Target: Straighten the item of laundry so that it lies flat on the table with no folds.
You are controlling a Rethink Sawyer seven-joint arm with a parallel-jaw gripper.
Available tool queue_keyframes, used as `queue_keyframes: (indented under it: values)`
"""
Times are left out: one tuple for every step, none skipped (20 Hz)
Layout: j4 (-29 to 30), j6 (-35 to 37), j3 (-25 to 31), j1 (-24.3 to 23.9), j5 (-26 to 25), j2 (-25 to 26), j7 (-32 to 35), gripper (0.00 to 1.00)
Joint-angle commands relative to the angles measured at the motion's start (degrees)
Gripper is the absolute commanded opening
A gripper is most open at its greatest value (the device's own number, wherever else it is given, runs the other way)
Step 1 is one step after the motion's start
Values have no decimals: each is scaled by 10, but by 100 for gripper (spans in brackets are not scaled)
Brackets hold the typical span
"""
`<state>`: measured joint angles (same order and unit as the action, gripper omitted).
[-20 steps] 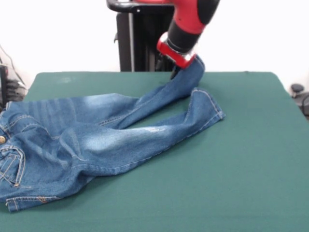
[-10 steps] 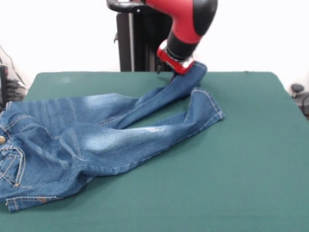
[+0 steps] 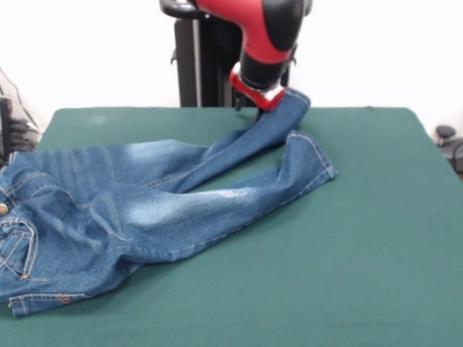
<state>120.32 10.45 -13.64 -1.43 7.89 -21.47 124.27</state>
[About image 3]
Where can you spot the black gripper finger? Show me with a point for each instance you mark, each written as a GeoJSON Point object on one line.
{"type": "Point", "coordinates": [239, 102]}
{"type": "Point", "coordinates": [259, 116]}

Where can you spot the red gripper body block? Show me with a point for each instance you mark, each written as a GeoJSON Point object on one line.
{"type": "Point", "coordinates": [266, 99]}

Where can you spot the blue denim jeans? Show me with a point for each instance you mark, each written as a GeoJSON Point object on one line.
{"type": "Point", "coordinates": [144, 217]}

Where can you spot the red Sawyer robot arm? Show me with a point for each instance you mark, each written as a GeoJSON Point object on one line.
{"type": "Point", "coordinates": [267, 32]}

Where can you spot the dark green table cloth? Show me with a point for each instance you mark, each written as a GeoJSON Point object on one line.
{"type": "Point", "coordinates": [325, 271]}

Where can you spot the black office chair base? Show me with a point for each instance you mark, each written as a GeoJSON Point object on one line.
{"type": "Point", "coordinates": [450, 142]}

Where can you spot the black electronics box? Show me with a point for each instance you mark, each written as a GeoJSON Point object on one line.
{"type": "Point", "coordinates": [5, 123]}

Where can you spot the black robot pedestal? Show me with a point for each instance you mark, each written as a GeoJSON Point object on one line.
{"type": "Point", "coordinates": [206, 65]}

